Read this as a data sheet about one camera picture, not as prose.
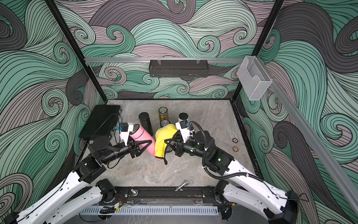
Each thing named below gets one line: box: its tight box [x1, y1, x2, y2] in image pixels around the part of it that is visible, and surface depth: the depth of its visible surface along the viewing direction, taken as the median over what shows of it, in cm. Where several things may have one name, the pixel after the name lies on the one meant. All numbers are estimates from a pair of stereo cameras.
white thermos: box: [178, 112, 189, 123], surface depth 84 cm
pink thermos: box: [129, 123, 162, 161], surface depth 58 cm
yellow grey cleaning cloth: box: [154, 123, 179, 165], surface depth 62 cm
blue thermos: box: [159, 119, 171, 128], surface depth 80 cm
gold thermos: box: [158, 106, 169, 122], surface depth 87 cm
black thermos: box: [138, 112, 154, 137], surface depth 85 cm
